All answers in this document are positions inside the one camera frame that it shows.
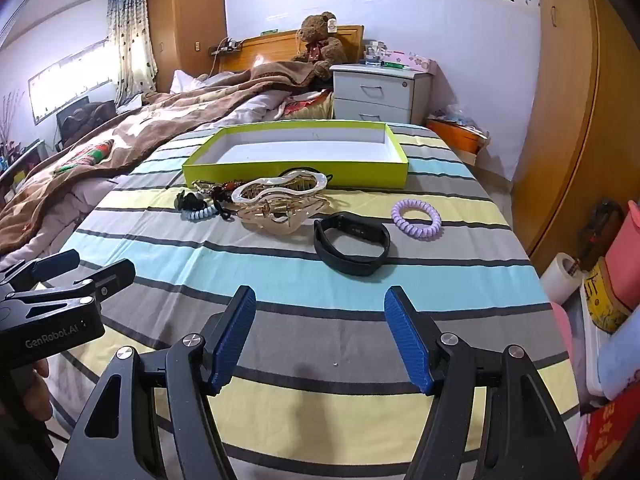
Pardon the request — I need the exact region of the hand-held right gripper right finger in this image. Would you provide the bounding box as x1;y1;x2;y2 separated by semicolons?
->
384;285;583;480

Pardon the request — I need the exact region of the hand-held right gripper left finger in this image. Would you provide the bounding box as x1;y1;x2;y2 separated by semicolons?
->
70;285;258;480

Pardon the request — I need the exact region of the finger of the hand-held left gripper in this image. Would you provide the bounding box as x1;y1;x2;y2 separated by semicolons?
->
7;258;136;313
0;248;81;295

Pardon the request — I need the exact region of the purple spiral hair tie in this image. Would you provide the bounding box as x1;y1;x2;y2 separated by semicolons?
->
391;198;444;241

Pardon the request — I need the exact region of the light blue spiral keychain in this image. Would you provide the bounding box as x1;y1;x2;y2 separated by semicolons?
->
173;179;215;225

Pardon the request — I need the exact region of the black fitness band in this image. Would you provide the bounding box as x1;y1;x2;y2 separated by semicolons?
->
313;212;392;277

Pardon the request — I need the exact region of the translucent beige hair claw clip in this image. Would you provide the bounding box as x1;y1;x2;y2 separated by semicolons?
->
231;170;334;236

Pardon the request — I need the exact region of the dark red bead bracelet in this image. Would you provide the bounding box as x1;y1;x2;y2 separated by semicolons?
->
210;180;242;224

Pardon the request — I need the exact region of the black hair tie with charm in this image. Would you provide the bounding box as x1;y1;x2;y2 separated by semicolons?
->
280;163;331;177

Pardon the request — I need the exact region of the lime green shallow box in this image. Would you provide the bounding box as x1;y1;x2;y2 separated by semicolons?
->
181;120;410;191

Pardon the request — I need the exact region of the person's left hand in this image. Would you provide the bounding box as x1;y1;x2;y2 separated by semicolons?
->
17;357;53;428

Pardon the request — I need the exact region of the striped bedsheet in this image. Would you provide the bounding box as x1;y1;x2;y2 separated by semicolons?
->
47;120;584;480

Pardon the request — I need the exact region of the dark chair with clothes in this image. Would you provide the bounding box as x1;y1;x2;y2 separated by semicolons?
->
55;95;119;146

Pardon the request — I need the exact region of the pink stool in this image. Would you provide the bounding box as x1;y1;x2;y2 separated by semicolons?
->
551;304;577;362

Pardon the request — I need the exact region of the white paper roll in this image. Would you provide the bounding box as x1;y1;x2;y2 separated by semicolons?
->
540;253;584;306

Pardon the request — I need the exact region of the brown fleece blanket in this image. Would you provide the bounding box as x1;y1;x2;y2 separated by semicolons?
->
0;60;332;261

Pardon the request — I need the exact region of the window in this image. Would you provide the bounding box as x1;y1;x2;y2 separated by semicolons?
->
27;39;119;126

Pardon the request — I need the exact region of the yellow box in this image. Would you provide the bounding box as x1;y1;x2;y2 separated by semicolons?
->
582;257;632;334

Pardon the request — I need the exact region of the orange storage box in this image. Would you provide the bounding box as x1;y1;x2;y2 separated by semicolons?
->
425;117;489;157

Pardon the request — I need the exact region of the black bag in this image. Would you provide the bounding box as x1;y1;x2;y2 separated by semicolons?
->
577;198;626;259

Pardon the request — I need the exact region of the red box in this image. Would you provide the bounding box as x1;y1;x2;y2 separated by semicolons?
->
579;399;640;480

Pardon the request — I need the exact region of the clear plastic bag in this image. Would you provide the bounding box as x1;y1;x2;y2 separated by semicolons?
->
432;104;482;129

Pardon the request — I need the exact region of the pink bin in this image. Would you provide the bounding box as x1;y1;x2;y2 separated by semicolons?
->
602;200;640;312

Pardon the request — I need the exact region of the patterned curtain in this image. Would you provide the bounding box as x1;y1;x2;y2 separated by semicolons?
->
106;0;159;107

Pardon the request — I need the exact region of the red patterned pillow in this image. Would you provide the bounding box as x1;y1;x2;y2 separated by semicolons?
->
279;89;334;121

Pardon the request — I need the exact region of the white nightstand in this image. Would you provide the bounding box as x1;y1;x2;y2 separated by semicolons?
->
328;62;434;126

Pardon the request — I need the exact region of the power strip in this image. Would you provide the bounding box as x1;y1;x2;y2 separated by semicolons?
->
208;37;244;57

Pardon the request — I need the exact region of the wooden wardrobe with star stickers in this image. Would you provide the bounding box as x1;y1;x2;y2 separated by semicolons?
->
145;0;229;94

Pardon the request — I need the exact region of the large wooden wardrobe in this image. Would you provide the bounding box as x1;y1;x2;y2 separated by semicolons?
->
510;0;640;262

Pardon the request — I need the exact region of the pink floral tissue box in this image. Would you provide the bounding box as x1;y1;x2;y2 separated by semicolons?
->
387;50;432;72

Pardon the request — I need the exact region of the wooden headboard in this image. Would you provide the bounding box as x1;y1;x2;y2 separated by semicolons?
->
216;25;366;74

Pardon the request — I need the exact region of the brown teddy bear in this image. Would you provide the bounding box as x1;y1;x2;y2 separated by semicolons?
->
291;11;350;81

